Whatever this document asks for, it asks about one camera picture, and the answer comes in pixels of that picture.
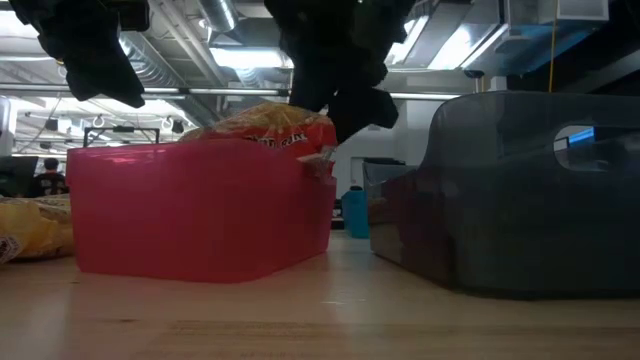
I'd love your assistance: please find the black monitor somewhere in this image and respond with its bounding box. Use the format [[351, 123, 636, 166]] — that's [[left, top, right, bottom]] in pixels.
[[0, 155, 39, 199]]

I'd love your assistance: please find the silver round air duct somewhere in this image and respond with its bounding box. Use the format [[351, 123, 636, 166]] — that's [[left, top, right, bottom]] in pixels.
[[197, 0, 239, 34]]

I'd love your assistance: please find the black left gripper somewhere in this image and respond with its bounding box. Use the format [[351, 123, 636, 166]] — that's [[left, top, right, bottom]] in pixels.
[[7, 0, 151, 108]]

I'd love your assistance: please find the red plastic bin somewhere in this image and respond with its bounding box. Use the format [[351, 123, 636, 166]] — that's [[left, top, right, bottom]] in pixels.
[[66, 138, 337, 284]]

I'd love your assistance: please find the person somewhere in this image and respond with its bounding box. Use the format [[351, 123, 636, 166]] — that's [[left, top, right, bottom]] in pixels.
[[27, 157, 71, 199]]

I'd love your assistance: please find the yellow hanging cord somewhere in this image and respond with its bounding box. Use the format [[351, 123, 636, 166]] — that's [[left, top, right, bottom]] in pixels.
[[547, 0, 559, 94]]

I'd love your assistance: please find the bright ceiling light panel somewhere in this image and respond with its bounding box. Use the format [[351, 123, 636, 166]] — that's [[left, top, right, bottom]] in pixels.
[[209, 47, 296, 70]]

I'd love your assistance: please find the yellow Maruchan ramen pack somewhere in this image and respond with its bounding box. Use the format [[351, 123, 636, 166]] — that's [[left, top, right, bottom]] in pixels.
[[29, 193, 76, 259], [0, 198, 64, 265]]

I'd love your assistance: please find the dark grey plastic bin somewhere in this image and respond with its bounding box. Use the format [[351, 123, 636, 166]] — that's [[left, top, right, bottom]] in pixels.
[[367, 91, 640, 301]]

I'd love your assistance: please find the black rack frame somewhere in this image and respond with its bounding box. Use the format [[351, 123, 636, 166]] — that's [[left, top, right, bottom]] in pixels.
[[83, 126, 161, 146]]

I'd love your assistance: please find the red Maruchan ramen pack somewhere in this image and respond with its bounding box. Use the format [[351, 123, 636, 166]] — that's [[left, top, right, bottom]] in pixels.
[[179, 102, 339, 179]]

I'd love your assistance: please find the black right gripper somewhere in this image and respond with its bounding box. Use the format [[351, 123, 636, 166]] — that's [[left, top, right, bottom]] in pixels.
[[264, 0, 416, 144]]

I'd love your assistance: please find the blue monitor screen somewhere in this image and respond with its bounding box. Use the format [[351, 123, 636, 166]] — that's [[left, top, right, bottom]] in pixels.
[[552, 127, 596, 151]]

